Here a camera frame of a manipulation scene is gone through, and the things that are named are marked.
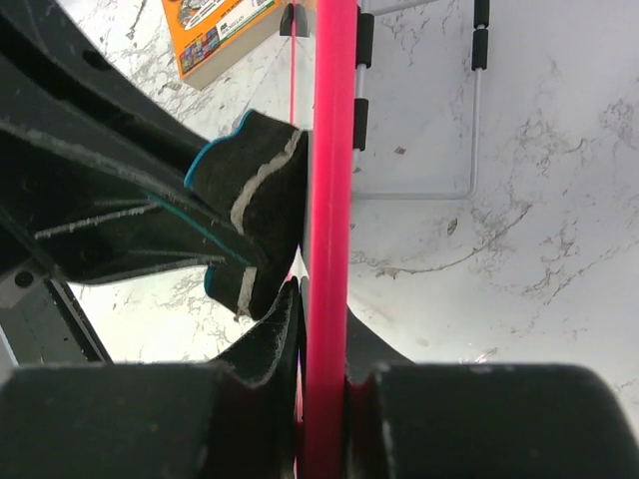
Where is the pink framed whiteboard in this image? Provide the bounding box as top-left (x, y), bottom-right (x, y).
top-left (291, 1), bottom-right (357, 478)

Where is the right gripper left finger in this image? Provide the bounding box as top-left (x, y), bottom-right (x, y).
top-left (1, 280), bottom-right (300, 478)

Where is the blue whiteboard eraser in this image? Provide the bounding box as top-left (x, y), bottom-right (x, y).
top-left (184, 110), bottom-right (309, 320)

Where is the wire whiteboard stand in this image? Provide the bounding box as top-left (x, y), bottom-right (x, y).
top-left (279, 0), bottom-right (493, 202)

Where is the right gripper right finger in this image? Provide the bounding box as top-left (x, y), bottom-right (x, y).
top-left (345, 315), bottom-right (638, 478)

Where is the orange illustrated book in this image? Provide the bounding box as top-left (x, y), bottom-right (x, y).
top-left (162, 0), bottom-right (289, 90)

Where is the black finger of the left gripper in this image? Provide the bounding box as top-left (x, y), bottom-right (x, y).
top-left (1, 1), bottom-right (268, 284)

